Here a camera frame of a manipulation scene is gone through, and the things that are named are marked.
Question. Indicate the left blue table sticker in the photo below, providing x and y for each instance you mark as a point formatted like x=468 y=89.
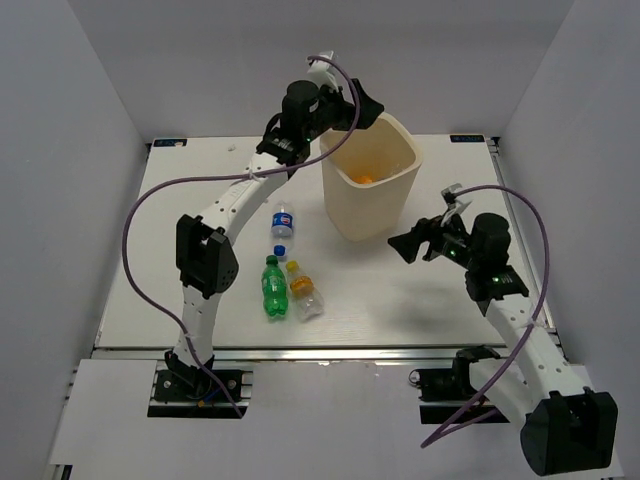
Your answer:
x=169 y=142

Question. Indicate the orange plastic bottle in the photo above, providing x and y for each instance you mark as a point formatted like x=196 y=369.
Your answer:
x=363 y=179

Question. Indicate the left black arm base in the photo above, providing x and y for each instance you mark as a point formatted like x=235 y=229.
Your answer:
x=181 y=391

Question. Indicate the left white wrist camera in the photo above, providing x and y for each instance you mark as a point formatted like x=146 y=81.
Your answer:
x=322 y=73

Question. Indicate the aluminium table front rail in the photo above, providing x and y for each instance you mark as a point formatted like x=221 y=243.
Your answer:
x=291 y=354

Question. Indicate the clear water bottle white cap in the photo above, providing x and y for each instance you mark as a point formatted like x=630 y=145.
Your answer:
x=390 y=169

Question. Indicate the clear yellow cap bottle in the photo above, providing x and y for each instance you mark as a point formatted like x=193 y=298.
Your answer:
x=306 y=296

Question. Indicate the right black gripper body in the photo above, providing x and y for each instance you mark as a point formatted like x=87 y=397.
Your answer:
x=447 y=242

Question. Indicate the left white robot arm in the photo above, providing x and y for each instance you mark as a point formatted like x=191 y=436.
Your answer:
x=205 y=257

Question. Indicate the clear blue label Pepsi bottle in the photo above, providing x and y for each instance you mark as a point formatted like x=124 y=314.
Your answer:
x=282 y=229

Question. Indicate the green Sprite bottle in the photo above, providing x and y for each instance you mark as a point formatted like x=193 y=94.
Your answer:
x=274 y=289

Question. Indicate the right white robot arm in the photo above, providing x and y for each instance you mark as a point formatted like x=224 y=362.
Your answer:
x=564 y=425

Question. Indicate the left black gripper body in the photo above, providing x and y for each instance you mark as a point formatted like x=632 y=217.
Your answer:
x=330 y=113

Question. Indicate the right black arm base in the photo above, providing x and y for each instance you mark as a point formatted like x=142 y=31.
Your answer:
x=443 y=390

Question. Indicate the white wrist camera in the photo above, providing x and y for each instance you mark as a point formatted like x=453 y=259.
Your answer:
x=454 y=205
x=322 y=73

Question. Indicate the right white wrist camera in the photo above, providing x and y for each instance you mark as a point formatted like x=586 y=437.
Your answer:
x=454 y=205

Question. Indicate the cream plastic bin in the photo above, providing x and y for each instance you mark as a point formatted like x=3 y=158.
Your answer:
x=363 y=211

